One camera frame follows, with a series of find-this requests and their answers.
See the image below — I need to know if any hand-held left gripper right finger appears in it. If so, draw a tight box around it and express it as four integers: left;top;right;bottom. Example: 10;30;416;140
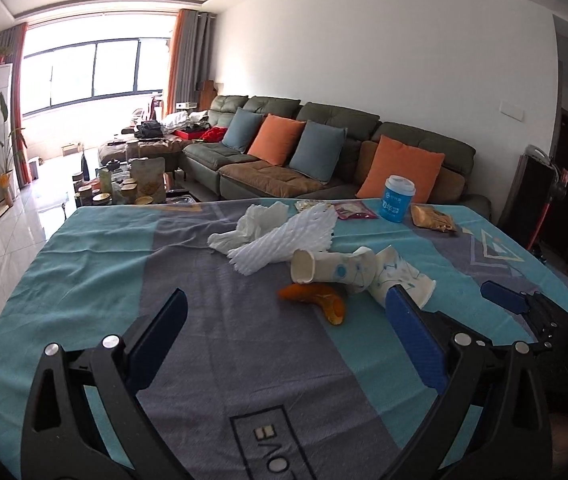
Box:
384;284;553;480

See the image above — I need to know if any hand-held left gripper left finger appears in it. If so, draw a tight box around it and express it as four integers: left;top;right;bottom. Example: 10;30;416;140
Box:
21;288;189;480

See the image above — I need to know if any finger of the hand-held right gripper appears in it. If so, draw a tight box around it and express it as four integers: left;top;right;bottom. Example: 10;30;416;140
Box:
480;280;531;316

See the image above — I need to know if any orange curved peel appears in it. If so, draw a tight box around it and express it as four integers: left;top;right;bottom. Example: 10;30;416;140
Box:
278;282;348;327

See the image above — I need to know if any white tissue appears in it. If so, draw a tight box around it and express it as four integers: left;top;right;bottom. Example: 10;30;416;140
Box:
207;201;290;256

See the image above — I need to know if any white foam fruit net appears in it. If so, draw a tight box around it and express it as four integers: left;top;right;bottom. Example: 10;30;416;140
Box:
227;204;339;278

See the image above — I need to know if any blue grey printed tablecloth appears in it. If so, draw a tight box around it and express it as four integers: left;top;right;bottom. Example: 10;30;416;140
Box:
0;199;568;480

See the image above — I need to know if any dark folded cart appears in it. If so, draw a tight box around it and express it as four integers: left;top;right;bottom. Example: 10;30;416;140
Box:
498;143;560;252

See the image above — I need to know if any orange snack packet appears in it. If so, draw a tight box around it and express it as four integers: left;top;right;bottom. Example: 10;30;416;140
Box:
410;204;458;234

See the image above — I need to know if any red stick vacuum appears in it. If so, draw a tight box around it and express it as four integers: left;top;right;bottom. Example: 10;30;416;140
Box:
529;164;568;257

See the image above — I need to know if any blue paper cup white lid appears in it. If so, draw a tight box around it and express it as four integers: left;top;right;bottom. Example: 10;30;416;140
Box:
381;175;417;224

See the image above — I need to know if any red snack packet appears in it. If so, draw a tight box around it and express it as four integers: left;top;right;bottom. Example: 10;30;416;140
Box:
334;200;379;221

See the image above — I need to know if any cluttered coffee table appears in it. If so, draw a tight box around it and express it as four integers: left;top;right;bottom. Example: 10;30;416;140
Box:
70;154;203;209

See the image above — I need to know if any wide orange cushion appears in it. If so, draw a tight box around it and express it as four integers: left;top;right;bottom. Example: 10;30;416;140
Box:
356;134;446;205

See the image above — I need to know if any beige snack packet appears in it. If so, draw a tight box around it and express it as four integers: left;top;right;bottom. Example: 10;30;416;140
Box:
296;199;335;213

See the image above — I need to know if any brown ottoman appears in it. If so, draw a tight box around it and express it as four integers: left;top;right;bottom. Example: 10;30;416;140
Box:
98;134;191;172

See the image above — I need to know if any green sofa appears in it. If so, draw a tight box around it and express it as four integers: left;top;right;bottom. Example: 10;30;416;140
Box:
181;94;493;217

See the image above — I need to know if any brown seat pad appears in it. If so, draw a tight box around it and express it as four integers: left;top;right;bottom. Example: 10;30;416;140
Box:
219;161;335;189

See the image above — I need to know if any black bag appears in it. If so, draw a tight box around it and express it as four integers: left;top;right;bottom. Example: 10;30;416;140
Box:
134;120;165;140

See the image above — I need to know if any large blue grey cushion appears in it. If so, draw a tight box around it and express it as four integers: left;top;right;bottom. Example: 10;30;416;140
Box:
288;119;349;185

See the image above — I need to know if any white clothes pile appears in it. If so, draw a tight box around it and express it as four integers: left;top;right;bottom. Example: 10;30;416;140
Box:
163;111;211;131

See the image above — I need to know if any small blue grey cushion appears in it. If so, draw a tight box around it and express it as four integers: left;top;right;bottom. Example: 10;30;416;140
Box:
221;107;265;154

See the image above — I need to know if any narrow orange cushion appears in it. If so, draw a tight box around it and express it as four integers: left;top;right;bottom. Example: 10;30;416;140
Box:
247;114;307;167

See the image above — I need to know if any tall leafy plant in vase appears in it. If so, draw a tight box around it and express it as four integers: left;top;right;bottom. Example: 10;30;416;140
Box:
0;92;28;207

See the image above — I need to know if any wooden cabinet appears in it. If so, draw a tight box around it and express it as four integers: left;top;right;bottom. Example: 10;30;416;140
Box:
198;79;225;111

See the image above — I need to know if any grey orange curtain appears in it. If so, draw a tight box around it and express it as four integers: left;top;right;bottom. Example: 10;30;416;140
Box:
0;22;33;187
163;8;215;117

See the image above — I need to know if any black framed window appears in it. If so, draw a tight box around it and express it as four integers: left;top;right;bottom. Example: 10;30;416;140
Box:
20;36;173;117

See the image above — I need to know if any white wall switch plate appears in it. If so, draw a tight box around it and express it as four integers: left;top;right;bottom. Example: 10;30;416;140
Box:
498;101;525;122

